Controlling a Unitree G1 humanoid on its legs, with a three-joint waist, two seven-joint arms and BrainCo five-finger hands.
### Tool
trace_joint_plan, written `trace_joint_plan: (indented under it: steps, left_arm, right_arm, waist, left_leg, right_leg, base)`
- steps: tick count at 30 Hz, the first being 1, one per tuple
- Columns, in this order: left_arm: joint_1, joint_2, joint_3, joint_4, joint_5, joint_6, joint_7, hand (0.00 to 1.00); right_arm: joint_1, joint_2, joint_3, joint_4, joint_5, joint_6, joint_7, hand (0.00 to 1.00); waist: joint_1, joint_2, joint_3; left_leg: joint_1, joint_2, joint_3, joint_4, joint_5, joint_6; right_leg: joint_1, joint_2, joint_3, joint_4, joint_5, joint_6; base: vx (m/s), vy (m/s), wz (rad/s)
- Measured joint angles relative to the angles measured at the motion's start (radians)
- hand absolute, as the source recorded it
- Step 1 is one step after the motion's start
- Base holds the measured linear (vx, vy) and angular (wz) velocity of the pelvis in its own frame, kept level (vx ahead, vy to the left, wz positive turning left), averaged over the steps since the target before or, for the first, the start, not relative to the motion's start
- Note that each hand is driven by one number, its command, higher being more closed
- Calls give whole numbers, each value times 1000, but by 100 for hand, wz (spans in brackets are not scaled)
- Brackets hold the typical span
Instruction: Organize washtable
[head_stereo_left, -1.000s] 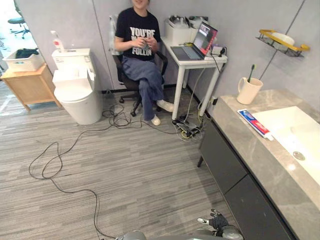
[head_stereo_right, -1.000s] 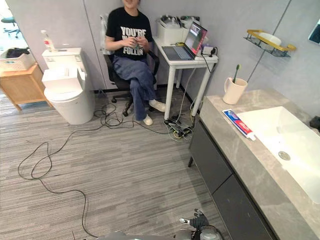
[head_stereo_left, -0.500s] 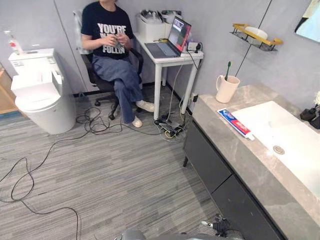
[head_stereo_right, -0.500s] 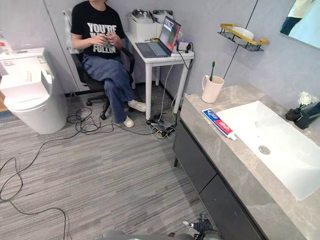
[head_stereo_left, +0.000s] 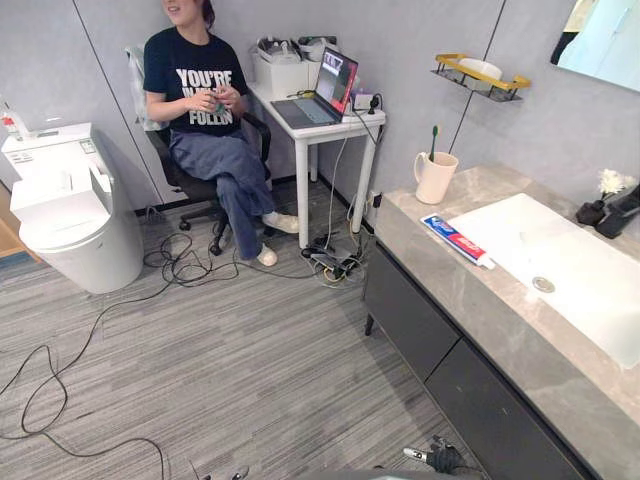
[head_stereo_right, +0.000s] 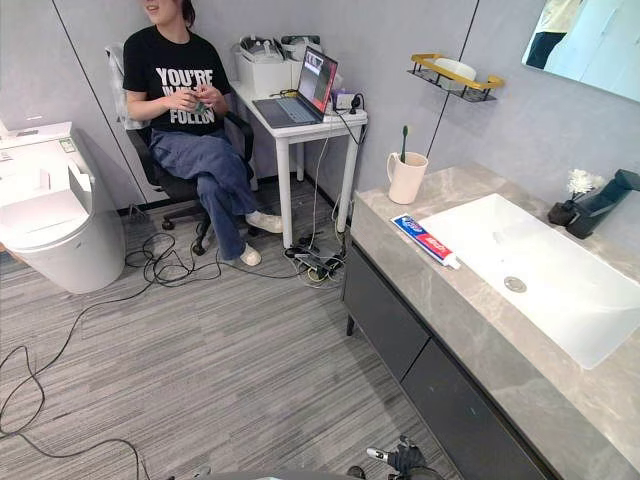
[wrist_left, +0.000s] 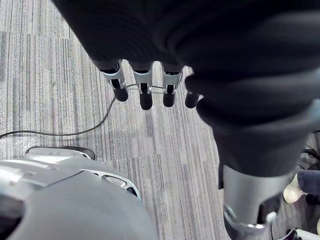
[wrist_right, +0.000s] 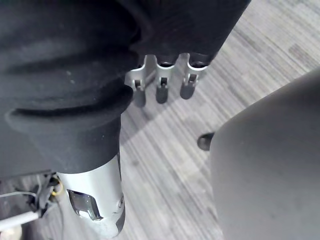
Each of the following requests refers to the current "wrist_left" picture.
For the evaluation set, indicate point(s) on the silver robot leg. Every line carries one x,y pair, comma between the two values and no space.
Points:
62,200

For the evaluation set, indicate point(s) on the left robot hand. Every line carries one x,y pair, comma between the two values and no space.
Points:
225,50

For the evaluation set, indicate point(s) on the person's white shoe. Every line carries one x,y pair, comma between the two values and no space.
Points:
293,191

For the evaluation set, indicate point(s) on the person's leg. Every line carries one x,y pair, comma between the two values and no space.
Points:
310,181

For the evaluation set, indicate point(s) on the white object with black trim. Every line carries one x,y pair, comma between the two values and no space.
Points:
300,235

